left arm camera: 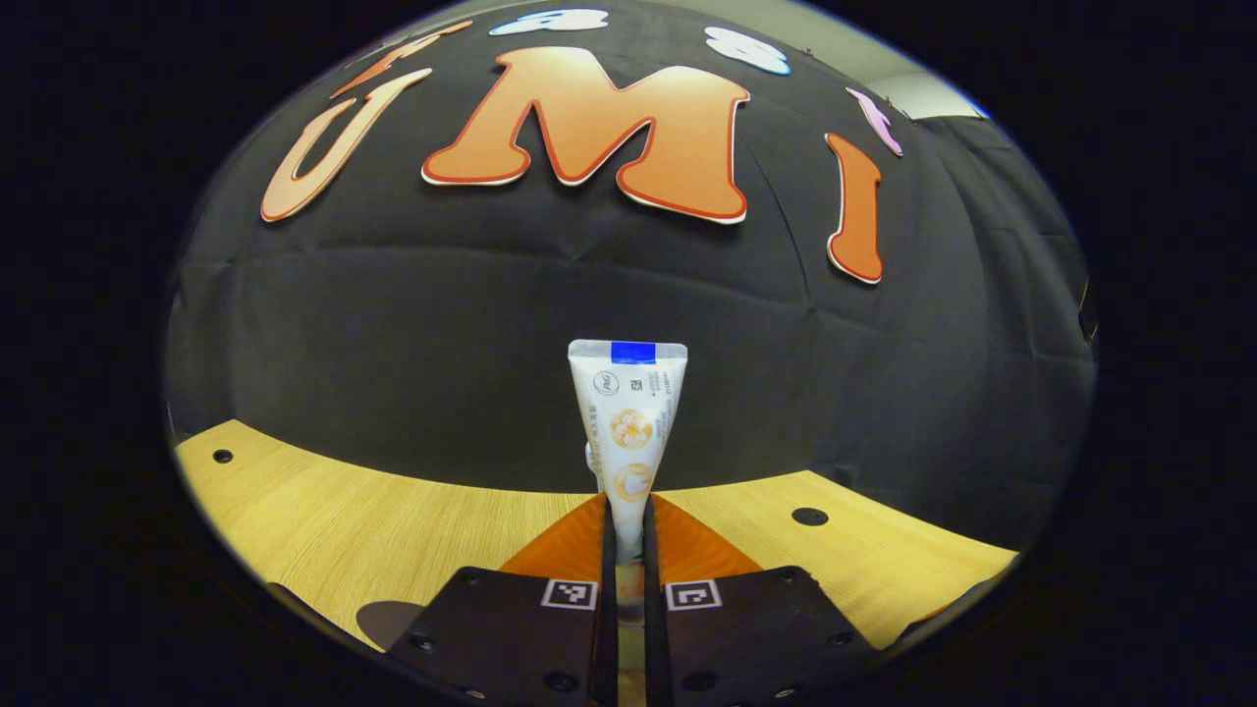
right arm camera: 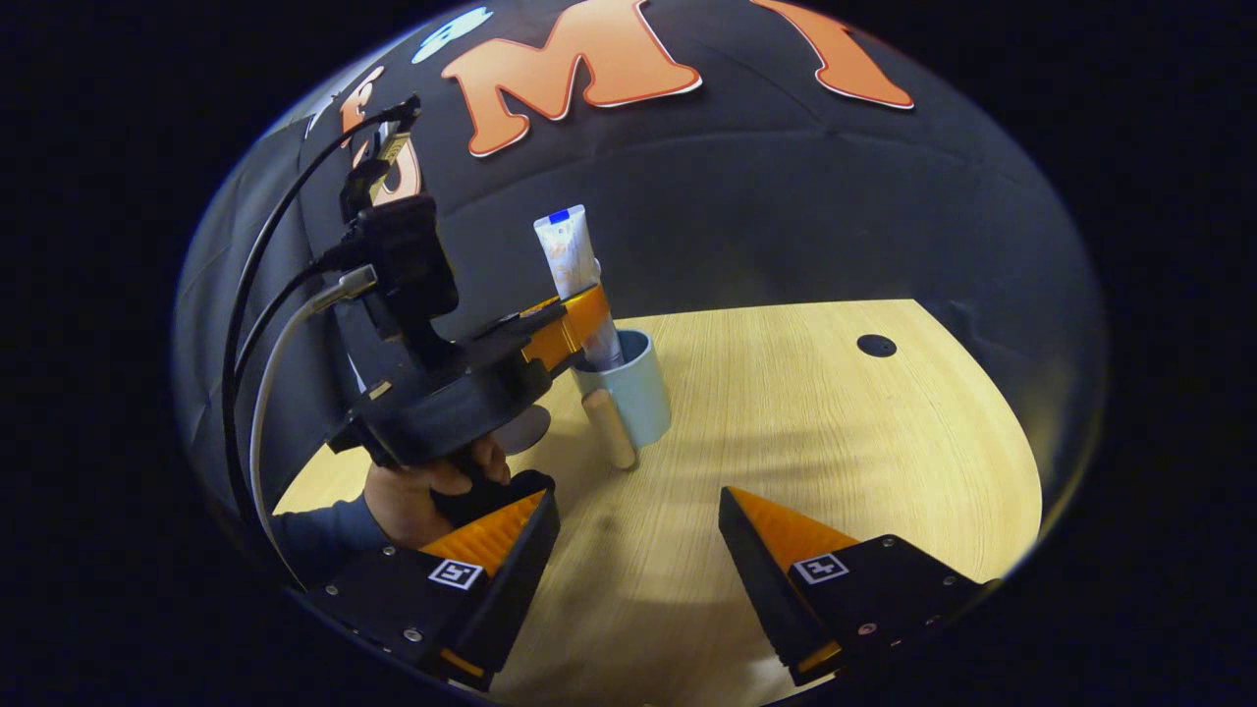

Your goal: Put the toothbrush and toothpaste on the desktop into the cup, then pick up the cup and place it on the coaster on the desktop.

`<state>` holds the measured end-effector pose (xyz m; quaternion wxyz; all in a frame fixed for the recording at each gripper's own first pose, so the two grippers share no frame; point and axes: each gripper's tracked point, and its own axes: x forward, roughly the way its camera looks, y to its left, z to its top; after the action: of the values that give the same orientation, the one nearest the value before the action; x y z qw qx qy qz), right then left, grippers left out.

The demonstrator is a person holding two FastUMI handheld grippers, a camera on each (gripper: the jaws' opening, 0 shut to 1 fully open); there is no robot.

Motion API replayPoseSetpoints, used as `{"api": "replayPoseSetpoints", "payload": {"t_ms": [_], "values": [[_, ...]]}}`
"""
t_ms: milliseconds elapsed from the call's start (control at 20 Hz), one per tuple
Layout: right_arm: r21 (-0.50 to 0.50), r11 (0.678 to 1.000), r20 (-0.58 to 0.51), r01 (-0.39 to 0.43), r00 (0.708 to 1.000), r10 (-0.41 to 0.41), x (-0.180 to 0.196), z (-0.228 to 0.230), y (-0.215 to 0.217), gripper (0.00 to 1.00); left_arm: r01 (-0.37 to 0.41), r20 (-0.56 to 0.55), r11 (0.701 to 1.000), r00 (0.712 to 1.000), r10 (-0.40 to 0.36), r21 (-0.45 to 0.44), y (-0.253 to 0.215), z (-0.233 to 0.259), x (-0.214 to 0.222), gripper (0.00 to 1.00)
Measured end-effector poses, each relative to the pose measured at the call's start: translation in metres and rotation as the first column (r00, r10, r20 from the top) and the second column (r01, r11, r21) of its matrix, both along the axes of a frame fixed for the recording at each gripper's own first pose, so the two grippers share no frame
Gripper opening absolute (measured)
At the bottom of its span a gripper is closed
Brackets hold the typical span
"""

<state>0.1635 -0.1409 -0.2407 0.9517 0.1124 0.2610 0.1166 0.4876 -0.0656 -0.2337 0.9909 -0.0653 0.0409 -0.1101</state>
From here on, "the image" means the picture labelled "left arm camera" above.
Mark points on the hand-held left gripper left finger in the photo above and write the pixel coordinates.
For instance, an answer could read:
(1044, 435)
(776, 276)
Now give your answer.
(530, 628)

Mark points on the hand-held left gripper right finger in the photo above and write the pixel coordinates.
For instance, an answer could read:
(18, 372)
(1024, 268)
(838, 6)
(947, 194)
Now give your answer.
(746, 638)

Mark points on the dark brown round coaster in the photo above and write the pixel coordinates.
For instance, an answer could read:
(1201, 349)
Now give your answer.
(388, 621)

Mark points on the white toothpaste tube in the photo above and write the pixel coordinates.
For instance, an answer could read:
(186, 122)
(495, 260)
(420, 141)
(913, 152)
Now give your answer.
(628, 432)

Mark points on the black backdrop cloth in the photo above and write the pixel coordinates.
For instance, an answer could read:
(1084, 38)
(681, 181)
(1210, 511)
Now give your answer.
(393, 344)

